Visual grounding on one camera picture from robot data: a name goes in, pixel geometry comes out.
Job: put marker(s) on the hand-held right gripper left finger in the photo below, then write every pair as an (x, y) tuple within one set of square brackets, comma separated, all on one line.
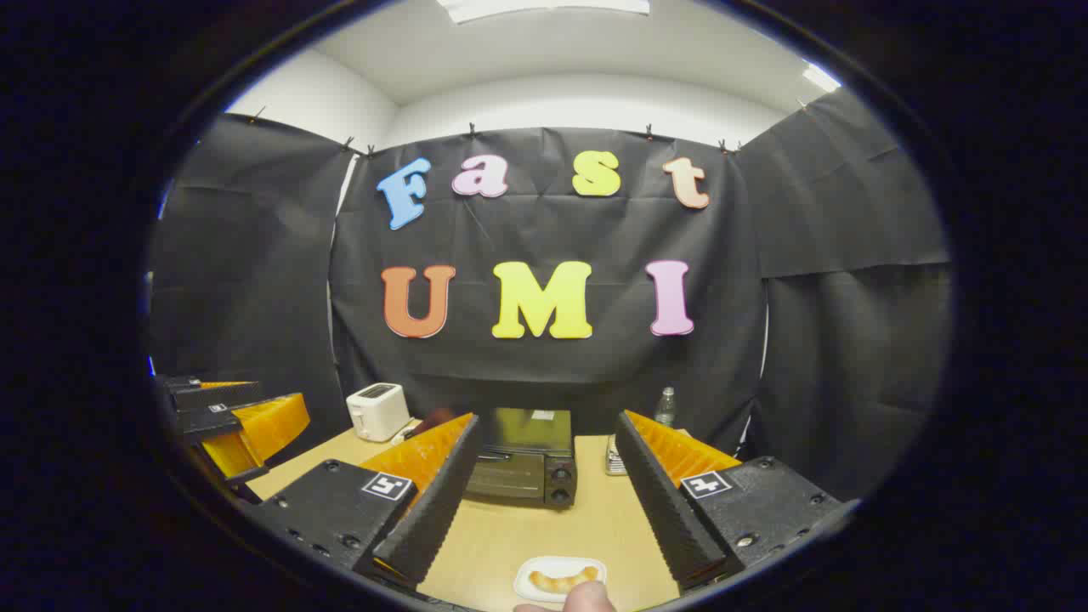
[(442, 501)]

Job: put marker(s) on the black backdrop cloth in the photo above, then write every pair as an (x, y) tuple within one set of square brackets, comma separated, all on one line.
[(544, 365)]

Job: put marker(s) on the white plate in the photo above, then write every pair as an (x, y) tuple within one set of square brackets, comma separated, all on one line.
[(531, 578)]

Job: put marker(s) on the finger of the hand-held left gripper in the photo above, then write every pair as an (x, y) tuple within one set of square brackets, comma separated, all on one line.
[(263, 425), (217, 398)]

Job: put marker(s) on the small metal tin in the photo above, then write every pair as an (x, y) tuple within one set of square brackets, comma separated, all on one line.
[(614, 457)]

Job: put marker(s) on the white toaster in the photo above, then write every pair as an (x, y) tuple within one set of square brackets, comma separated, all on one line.
[(378, 412)]

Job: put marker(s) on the black electric oven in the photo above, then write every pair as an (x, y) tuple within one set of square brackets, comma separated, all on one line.
[(523, 472)]

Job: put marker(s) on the ceiling light panel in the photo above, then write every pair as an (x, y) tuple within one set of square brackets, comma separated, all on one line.
[(821, 78), (544, 7)]

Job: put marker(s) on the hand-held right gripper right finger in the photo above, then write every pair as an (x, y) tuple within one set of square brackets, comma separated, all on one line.
[(659, 493)]

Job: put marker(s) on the golden croissant bread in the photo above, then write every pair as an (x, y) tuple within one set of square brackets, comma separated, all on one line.
[(557, 581)]

